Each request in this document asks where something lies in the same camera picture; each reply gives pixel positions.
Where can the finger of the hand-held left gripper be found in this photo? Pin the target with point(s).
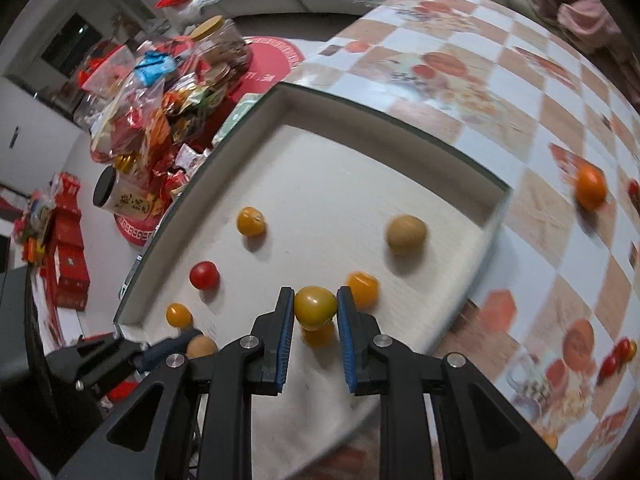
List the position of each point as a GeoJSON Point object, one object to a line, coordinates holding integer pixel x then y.
{"type": "Point", "coordinates": [165, 351]}

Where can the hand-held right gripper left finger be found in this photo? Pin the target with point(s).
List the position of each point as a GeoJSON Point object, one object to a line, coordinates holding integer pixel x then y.
{"type": "Point", "coordinates": [285, 340]}

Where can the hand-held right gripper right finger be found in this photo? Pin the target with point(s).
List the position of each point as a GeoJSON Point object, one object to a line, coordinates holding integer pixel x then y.
{"type": "Point", "coordinates": [346, 340]}

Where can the brown round fruit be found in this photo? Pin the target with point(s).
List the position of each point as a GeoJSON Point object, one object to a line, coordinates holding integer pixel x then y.
{"type": "Point", "coordinates": [406, 234]}
{"type": "Point", "coordinates": [202, 347]}

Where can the small yellow tomato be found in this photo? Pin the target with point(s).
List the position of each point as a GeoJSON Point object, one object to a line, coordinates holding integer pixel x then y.
{"type": "Point", "coordinates": [179, 314]}

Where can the yellow-green tomato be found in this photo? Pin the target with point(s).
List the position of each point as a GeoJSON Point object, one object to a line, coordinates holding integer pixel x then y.
{"type": "Point", "coordinates": [314, 305]}

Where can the orange cherry tomato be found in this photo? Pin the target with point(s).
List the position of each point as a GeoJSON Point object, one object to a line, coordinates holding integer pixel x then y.
{"type": "Point", "coordinates": [364, 289]}

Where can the red cherry tomato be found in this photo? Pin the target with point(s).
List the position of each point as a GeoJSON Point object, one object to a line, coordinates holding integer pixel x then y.
{"type": "Point", "coordinates": [607, 365]}
{"type": "Point", "coordinates": [634, 187]}
{"type": "Point", "coordinates": [204, 275]}
{"type": "Point", "coordinates": [622, 350]}

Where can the yellow-orange fruit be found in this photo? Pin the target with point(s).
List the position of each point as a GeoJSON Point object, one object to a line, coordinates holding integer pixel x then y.
{"type": "Point", "coordinates": [250, 221]}

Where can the white rectangular tray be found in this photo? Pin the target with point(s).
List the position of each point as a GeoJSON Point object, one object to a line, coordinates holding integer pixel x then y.
{"type": "Point", "coordinates": [325, 185]}

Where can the stack of red boxes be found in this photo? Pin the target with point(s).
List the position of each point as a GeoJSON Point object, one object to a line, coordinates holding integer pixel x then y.
{"type": "Point", "coordinates": [65, 260]}

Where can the canister with black lid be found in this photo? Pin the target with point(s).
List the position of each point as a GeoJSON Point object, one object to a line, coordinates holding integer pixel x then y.
{"type": "Point", "coordinates": [122, 200]}

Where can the green paper box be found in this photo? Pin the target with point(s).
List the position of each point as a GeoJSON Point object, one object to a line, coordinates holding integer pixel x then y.
{"type": "Point", "coordinates": [240, 116]}

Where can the pile of snack packets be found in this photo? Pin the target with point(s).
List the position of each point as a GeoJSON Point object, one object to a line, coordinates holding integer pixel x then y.
{"type": "Point", "coordinates": [145, 105]}

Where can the small mandarin orange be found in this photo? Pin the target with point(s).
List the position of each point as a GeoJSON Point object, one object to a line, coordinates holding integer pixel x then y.
{"type": "Point", "coordinates": [590, 187]}

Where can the checkered printed tablecloth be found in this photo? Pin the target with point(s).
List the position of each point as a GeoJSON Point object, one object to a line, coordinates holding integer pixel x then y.
{"type": "Point", "coordinates": [500, 85]}

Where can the clear jar with yellow lid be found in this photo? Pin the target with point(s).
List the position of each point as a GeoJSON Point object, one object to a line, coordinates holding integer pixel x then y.
{"type": "Point", "coordinates": [220, 45]}

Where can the pink blanket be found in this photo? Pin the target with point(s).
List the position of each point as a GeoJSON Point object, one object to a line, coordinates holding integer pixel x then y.
{"type": "Point", "coordinates": [565, 5]}

